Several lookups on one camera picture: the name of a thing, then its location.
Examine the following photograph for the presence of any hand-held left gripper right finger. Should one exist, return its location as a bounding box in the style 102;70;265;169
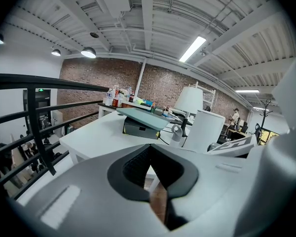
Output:
150;144;249;237

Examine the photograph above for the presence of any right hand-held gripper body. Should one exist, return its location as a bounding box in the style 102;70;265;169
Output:
207;54;296;237

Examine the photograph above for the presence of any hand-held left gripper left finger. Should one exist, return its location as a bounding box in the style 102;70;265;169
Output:
14;144;174;237

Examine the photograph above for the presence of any yellow patterned board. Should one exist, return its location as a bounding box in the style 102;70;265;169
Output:
258;129;280;147

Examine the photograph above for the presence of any white cylindrical bin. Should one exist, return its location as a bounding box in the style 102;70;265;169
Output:
181;109;226;154

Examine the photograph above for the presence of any wooden desk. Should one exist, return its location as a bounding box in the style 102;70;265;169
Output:
226;128;249;138

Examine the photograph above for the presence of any black coat rack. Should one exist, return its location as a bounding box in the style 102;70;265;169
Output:
257;99;273;133

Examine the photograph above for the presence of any white table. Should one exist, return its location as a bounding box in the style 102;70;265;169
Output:
59;110;197;165

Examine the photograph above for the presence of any white cabinet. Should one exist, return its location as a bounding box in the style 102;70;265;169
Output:
51;110;64;132

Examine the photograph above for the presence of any black box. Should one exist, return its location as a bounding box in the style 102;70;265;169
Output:
122;117;161;140

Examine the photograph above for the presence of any white shade table lamp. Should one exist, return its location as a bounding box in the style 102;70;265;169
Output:
174;86;204;133

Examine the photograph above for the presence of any white shelf rack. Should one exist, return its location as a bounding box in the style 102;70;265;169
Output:
188;81;217;112

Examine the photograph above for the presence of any dark top side table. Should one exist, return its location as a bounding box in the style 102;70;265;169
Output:
98;102;125;119

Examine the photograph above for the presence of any teal flat tray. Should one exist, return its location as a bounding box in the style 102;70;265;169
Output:
115;107;172;131

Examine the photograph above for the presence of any clear water bottle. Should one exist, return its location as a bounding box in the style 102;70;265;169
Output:
105;87;114;107

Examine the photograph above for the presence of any red label drink bottle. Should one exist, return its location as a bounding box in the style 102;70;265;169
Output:
112;84;120;108

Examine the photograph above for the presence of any black metal railing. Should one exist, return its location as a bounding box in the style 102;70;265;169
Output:
0;73;111;200

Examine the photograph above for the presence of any green yellow packet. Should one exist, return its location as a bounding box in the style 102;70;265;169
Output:
134;96;151;106

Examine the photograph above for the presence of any white vertical pipe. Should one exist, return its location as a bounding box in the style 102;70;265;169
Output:
134;57;148;98

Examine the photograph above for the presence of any long ceiling light strip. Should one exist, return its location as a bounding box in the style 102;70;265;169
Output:
179;35;207;63

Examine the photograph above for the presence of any large black pendant lamp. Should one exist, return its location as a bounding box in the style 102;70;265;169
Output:
80;46;97;59

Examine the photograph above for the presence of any white ring-shaped gadget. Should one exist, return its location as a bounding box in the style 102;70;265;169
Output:
169;124;184;148

